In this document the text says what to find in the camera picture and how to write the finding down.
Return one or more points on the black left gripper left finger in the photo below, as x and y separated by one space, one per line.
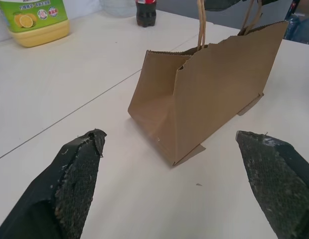
45 194

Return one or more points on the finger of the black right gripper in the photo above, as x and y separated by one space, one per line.
221 4
279 2

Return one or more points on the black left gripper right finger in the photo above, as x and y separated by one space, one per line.
279 179

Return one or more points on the brown paper bag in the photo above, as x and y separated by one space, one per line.
209 99

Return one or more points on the blue plastic packaging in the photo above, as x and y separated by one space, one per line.
302 27

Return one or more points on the small cola bottle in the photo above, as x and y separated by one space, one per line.
146 15

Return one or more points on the clear plastic bottle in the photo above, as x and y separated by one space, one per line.
117 7

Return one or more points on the yellow lemon detergent bottle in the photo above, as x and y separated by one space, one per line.
37 27

